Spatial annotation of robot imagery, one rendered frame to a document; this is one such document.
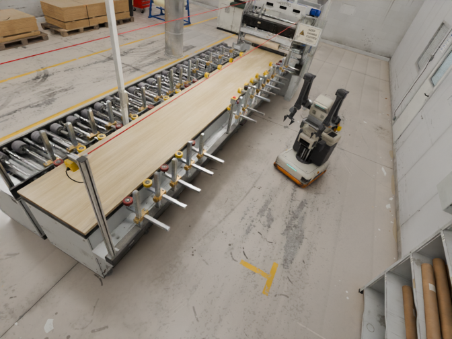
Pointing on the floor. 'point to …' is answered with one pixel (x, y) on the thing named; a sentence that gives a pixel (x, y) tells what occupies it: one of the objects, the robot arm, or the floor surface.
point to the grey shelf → (373, 316)
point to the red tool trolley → (140, 5)
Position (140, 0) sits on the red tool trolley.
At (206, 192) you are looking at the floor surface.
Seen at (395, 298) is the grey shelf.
